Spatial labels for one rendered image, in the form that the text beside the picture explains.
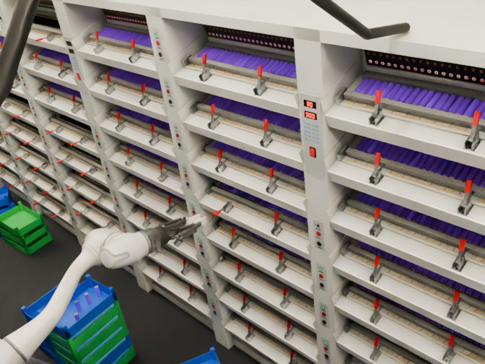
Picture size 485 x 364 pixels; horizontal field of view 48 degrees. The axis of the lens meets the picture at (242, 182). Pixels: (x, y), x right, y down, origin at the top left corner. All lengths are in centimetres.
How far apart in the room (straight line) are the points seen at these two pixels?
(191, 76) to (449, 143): 98
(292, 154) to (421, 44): 62
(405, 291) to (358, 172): 42
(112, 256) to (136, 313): 141
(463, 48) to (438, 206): 44
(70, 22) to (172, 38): 70
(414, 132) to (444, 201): 21
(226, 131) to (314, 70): 54
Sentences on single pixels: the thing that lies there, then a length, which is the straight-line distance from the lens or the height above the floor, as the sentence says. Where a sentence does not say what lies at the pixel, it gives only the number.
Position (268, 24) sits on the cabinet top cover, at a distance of 163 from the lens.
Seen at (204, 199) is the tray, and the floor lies 94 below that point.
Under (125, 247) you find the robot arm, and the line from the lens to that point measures 190.
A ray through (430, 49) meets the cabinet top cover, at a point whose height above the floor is 174.
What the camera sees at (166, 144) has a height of 114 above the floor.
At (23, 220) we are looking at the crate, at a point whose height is 16.
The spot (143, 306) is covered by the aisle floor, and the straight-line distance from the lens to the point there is 329.
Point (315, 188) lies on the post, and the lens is 176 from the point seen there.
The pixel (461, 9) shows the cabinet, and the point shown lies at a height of 175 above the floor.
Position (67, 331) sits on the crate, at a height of 45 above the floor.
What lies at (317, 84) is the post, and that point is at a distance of 158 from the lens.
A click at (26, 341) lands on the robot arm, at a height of 102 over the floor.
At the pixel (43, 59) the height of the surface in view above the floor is 136.
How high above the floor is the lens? 219
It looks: 31 degrees down
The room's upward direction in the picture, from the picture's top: 8 degrees counter-clockwise
